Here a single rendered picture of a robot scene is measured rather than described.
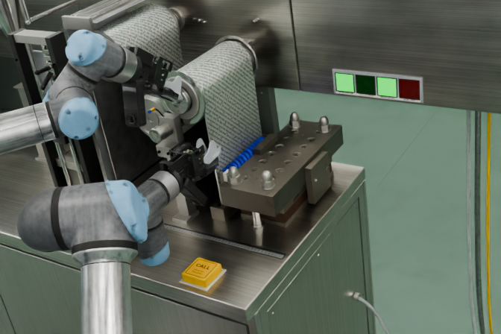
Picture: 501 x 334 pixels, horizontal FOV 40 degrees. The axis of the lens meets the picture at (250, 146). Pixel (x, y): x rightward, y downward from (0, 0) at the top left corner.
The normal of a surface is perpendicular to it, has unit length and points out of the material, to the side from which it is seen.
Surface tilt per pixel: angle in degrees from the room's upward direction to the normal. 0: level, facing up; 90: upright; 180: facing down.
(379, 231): 0
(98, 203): 39
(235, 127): 90
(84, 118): 90
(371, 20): 90
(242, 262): 0
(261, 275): 0
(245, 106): 90
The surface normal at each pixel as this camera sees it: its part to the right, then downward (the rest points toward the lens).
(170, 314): -0.52, 0.46
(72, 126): 0.34, 0.40
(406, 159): -0.14, -0.88
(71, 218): -0.08, 0.02
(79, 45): -0.49, -0.21
